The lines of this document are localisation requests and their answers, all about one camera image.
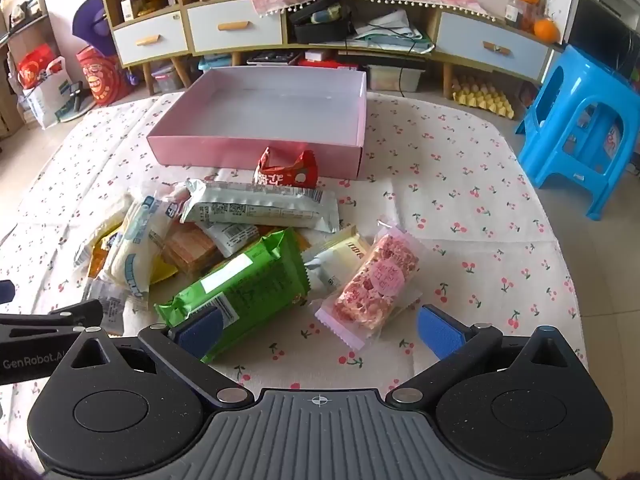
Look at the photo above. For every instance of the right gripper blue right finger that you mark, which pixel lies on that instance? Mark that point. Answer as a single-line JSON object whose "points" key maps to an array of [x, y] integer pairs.
{"points": [[444, 335]]}

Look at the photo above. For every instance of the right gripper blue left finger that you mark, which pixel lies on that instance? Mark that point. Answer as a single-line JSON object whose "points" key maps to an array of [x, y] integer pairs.
{"points": [[191, 339]]}

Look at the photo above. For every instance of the pink nougat bar pack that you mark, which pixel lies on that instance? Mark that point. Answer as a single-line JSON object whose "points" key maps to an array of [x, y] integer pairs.
{"points": [[382, 287]]}

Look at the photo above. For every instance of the brown wafer clear pack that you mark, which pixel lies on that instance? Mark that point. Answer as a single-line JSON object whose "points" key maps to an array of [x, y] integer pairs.
{"points": [[190, 249]]}

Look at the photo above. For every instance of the green snack pack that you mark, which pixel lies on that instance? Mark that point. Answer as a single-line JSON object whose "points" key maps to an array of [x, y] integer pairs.
{"points": [[250, 289]]}

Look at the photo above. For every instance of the white rice cake pack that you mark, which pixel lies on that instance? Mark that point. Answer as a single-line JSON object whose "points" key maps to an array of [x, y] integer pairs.
{"points": [[140, 240]]}

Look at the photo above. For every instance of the long silver white snack pack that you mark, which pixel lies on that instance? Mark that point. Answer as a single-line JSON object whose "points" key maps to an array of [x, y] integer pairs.
{"points": [[261, 205]]}

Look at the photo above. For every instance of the orange white snack pack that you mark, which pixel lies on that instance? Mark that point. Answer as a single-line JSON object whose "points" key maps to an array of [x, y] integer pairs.
{"points": [[230, 238]]}

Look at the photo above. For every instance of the yellow snack pack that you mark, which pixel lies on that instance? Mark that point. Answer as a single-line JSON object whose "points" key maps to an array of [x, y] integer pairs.
{"points": [[161, 270]]}

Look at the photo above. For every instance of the small silver snack pack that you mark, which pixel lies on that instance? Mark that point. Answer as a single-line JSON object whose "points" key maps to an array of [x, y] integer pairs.
{"points": [[112, 298]]}

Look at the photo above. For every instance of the cream white snack pack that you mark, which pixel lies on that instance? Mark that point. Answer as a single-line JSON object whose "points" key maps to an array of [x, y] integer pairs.
{"points": [[330, 264]]}

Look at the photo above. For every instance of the cherry print tablecloth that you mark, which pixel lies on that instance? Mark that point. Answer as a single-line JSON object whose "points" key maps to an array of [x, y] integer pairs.
{"points": [[445, 176]]}

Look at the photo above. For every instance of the red candy wrapper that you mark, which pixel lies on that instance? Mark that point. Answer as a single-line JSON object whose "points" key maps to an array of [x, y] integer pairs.
{"points": [[303, 173]]}

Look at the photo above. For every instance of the pink cardboard box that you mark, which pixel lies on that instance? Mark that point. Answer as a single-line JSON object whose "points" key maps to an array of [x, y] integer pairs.
{"points": [[231, 116]]}

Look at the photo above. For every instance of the yellow egg tray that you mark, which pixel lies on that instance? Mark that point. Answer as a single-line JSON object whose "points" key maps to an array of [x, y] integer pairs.
{"points": [[479, 93]]}

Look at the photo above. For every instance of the white shopping bag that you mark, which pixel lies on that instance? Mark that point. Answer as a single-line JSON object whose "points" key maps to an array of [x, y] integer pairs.
{"points": [[51, 99]]}

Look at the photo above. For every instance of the blue plastic stool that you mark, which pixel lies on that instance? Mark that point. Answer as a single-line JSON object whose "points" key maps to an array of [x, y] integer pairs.
{"points": [[583, 126]]}

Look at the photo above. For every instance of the clear storage bin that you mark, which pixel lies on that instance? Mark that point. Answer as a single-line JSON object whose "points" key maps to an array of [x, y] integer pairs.
{"points": [[390, 78]]}

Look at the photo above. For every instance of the red lantern bag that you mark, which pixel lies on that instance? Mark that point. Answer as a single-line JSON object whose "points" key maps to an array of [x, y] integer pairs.
{"points": [[106, 79]]}

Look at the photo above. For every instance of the red shoe box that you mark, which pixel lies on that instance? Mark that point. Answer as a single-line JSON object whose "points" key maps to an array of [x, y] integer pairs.
{"points": [[329, 63]]}

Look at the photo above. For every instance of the purple round object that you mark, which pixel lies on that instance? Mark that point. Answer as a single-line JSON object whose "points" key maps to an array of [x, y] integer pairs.
{"points": [[90, 24]]}

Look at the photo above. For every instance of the black storage case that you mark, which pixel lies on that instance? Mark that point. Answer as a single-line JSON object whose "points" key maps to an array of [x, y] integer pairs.
{"points": [[322, 21]]}

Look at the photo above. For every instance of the black microwave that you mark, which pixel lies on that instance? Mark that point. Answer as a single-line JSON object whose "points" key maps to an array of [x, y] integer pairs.
{"points": [[598, 32]]}

